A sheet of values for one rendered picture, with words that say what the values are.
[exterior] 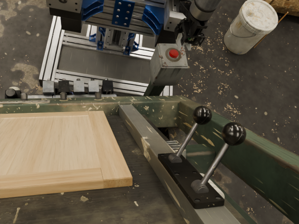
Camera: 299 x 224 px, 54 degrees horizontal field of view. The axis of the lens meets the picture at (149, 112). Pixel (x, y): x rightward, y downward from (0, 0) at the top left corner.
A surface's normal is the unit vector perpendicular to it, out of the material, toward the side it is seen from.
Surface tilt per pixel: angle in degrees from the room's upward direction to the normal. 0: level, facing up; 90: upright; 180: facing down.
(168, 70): 90
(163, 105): 35
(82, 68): 0
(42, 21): 0
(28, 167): 55
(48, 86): 0
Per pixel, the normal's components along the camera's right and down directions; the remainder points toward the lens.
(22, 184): 0.03, -0.97
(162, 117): 0.25, 0.23
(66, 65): 0.22, -0.36
